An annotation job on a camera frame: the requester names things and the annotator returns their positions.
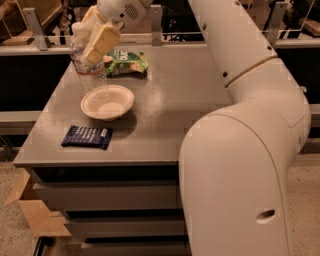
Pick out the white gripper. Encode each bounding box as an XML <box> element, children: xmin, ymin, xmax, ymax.
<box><xmin>81</xmin><ymin>0</ymin><xmax>153</xmax><ymax>65</ymax></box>

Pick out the clear plastic water bottle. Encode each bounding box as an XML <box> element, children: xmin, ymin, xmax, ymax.
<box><xmin>70</xmin><ymin>22</ymin><xmax>107</xmax><ymax>97</ymax></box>

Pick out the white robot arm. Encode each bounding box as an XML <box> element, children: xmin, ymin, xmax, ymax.
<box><xmin>179</xmin><ymin>0</ymin><xmax>311</xmax><ymax>256</ymax></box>

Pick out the white paper bowl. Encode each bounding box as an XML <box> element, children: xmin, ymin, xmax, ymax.
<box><xmin>80</xmin><ymin>85</ymin><xmax>135</xmax><ymax>121</ymax></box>

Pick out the green snack bag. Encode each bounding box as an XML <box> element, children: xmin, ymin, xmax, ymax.
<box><xmin>103</xmin><ymin>49</ymin><xmax>149</xmax><ymax>77</ymax></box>

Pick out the black office chair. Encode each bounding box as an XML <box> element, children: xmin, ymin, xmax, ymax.
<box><xmin>160</xmin><ymin>0</ymin><xmax>203</xmax><ymax>42</ymax></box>

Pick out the dark blue snack packet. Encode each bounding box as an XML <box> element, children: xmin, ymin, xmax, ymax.
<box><xmin>61</xmin><ymin>125</ymin><xmax>113</xmax><ymax>150</ymax></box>

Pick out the grey drawer cabinet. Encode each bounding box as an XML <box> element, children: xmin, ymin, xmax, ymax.
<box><xmin>14</xmin><ymin>44</ymin><xmax>230</xmax><ymax>256</ymax></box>

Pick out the cardboard box on floor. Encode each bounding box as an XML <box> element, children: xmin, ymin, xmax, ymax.
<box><xmin>4</xmin><ymin>169</ymin><xmax>70</xmax><ymax>237</ymax></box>

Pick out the middle metal bracket post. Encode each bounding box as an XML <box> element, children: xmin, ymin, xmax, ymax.
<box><xmin>150</xmin><ymin>5</ymin><xmax>162</xmax><ymax>46</ymax></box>

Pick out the metal bracket post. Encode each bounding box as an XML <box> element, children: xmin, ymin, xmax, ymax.
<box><xmin>23</xmin><ymin>7</ymin><xmax>48</xmax><ymax>51</ymax></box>
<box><xmin>264</xmin><ymin>0</ymin><xmax>288</xmax><ymax>45</ymax></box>
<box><xmin>150</xmin><ymin>5</ymin><xmax>162</xmax><ymax>46</ymax></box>

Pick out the left metal bracket post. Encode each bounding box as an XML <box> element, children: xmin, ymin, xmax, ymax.
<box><xmin>23</xmin><ymin>7</ymin><xmax>48</xmax><ymax>51</ymax></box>

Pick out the right metal bracket post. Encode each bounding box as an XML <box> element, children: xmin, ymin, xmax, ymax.
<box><xmin>264</xmin><ymin>0</ymin><xmax>288</xmax><ymax>45</ymax></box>

